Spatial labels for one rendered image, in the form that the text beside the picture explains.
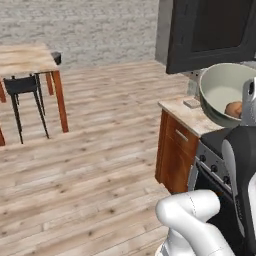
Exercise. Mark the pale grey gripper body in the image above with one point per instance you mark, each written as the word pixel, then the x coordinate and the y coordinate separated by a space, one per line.
pixel 249 103

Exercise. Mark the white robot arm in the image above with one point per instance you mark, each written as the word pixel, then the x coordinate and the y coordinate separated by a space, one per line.
pixel 193 220

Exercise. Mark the brown onion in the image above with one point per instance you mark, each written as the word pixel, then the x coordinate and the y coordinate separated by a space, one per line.
pixel 234 108

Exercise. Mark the grey-green bowl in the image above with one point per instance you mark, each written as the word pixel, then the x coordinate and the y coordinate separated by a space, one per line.
pixel 220 86

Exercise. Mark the black microwave door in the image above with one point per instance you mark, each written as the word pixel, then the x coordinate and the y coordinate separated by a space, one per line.
pixel 213 30

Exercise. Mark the brown wooden cabinet door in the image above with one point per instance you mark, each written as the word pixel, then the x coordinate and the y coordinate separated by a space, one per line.
pixel 178 170

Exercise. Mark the small grey flat block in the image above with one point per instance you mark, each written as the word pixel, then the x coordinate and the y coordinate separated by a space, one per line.
pixel 192 103

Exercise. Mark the steel and black oven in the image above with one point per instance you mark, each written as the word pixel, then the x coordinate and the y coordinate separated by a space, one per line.
pixel 213 160

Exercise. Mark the black oven knob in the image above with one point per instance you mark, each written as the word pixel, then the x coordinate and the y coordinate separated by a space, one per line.
pixel 214 168
pixel 226 180
pixel 202 158

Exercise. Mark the brown wooden drawer front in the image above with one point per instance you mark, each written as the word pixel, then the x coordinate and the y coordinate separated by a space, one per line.
pixel 180 131

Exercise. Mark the brown wooden base cabinet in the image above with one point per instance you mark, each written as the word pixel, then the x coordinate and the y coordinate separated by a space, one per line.
pixel 173 160

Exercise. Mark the wooden dining table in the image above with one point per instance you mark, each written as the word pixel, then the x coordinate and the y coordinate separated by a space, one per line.
pixel 23 60

